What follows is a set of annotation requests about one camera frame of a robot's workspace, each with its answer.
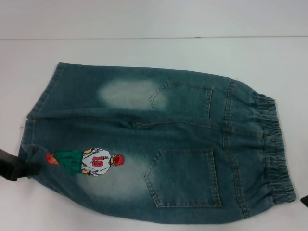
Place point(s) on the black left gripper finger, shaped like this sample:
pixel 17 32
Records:
pixel 19 172
pixel 12 160

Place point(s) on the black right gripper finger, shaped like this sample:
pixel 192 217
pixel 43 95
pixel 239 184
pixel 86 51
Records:
pixel 305 201

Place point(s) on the blue denim shorts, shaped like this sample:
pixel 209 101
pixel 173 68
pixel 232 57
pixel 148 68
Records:
pixel 168 132

